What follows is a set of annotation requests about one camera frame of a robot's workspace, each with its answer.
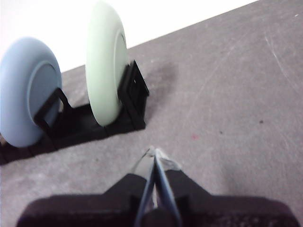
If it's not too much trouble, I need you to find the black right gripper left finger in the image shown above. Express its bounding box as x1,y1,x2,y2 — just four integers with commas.
16,148,156,227

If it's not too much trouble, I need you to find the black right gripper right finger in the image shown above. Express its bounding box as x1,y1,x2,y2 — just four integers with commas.
148,148,302,227

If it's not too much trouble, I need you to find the black plastic plate rack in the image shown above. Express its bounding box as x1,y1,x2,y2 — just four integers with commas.
0,59,151,166

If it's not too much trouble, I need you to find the blue round plate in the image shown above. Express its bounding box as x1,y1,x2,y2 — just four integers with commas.
0,36,63,148

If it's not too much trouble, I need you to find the pale green round plate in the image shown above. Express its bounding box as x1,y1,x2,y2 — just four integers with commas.
85,0,128,127

